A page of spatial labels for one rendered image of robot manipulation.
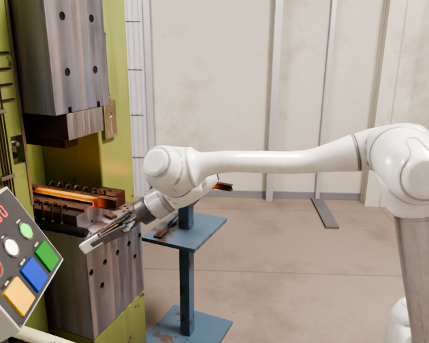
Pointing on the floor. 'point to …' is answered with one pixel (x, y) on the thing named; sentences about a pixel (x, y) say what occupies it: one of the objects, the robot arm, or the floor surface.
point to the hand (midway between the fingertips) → (92, 243)
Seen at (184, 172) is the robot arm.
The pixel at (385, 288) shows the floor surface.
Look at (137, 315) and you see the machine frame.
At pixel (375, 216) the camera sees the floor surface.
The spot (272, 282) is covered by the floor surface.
